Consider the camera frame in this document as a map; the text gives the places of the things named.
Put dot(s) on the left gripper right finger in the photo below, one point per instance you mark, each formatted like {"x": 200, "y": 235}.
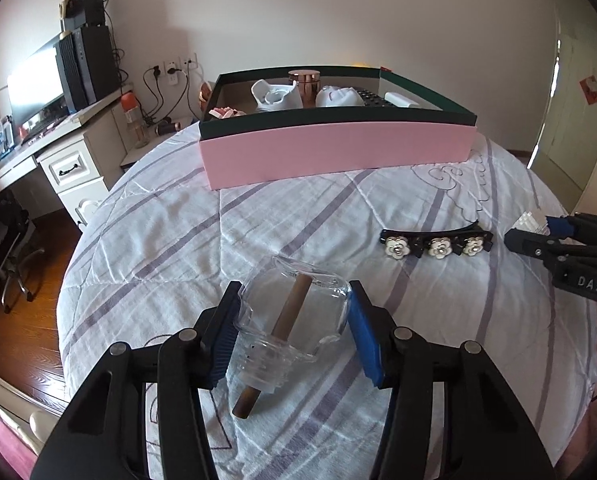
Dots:
{"x": 486, "y": 432}

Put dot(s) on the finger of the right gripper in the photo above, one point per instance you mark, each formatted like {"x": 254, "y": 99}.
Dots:
{"x": 560, "y": 226}
{"x": 532, "y": 244}

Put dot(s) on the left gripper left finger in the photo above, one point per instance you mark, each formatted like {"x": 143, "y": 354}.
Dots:
{"x": 102, "y": 432}

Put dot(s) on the white brick toy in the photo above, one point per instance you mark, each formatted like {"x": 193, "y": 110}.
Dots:
{"x": 533, "y": 221}

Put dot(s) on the black flower hair clip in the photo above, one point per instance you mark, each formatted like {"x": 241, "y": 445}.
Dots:
{"x": 468, "y": 241}

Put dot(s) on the white charger block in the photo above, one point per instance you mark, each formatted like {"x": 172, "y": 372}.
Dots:
{"x": 399, "y": 100}

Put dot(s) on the clear glass jar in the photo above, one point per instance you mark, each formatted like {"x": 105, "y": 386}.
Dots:
{"x": 321, "y": 321}

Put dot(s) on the black remote control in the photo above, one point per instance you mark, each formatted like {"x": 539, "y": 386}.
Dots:
{"x": 371, "y": 99}

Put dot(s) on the white astronaut figure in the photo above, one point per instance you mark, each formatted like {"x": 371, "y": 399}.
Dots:
{"x": 331, "y": 96}

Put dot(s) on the copper lidded jar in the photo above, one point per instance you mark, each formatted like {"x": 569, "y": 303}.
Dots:
{"x": 308, "y": 83}

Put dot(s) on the white plug night light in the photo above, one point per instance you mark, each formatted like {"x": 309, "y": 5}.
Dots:
{"x": 276, "y": 97}

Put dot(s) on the white striped quilt cover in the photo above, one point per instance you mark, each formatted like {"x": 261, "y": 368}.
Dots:
{"x": 163, "y": 246}

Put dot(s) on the brown wooden stick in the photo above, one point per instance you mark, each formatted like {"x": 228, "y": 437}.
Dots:
{"x": 269, "y": 358}

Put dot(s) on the black office chair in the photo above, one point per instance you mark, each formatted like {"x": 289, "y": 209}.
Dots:
{"x": 16, "y": 249}

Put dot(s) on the white desk with drawers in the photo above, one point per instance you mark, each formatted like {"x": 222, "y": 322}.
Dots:
{"x": 81, "y": 158}

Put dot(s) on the pink open box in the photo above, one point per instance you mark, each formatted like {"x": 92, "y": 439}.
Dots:
{"x": 271, "y": 146}

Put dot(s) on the orange cap bottle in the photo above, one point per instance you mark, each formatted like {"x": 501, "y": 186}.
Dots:
{"x": 133, "y": 114}

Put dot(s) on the black computer monitor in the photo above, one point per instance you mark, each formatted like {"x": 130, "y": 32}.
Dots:
{"x": 35, "y": 91}

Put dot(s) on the anatomy torso model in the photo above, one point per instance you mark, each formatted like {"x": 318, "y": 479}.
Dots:
{"x": 205, "y": 92}

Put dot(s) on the black computer tower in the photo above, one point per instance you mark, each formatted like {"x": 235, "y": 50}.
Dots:
{"x": 87, "y": 67}

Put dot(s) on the black speaker box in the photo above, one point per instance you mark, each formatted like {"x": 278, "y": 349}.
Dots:
{"x": 79, "y": 13}

